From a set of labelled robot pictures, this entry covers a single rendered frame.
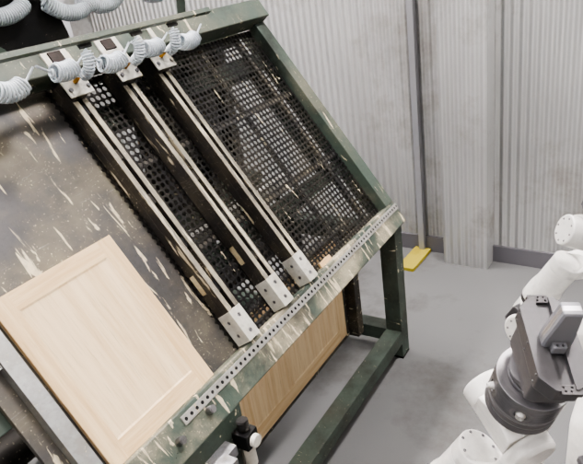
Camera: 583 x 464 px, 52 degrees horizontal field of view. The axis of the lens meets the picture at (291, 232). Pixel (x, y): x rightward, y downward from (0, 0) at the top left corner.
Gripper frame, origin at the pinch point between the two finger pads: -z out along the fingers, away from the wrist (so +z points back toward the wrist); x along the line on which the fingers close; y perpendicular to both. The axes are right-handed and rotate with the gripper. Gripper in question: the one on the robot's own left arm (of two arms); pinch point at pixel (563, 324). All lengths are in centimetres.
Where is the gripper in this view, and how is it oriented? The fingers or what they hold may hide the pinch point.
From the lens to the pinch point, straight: 69.3
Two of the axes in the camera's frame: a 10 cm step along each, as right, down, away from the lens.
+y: 10.0, 0.1, -0.4
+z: 0.3, 6.7, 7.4
